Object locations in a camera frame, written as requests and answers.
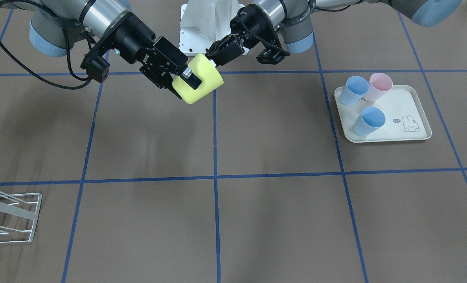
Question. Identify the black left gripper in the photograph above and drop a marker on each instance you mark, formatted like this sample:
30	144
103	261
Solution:
244	36

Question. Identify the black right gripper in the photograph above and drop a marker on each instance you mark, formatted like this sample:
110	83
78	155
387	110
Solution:
132	40

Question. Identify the yellow cup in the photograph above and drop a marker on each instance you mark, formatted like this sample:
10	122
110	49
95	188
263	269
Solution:
203	79

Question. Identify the pink cup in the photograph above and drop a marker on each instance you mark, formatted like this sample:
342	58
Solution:
380	83

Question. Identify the blue cup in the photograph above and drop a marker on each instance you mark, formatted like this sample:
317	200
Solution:
355	89
371	119

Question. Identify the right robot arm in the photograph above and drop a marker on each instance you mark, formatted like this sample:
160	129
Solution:
88	18

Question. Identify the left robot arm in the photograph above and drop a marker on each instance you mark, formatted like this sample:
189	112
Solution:
285	27

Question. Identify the cream plastic tray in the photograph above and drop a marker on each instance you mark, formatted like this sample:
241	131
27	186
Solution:
405	117

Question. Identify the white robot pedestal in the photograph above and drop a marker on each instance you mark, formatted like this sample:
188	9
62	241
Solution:
202	22

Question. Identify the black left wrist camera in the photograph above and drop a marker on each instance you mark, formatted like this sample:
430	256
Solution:
272	55

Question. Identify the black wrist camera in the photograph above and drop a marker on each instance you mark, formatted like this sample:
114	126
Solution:
96	67
272	55

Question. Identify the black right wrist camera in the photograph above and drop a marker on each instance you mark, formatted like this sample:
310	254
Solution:
96	67

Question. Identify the white wire cup rack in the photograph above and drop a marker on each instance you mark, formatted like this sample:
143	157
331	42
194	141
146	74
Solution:
19	214

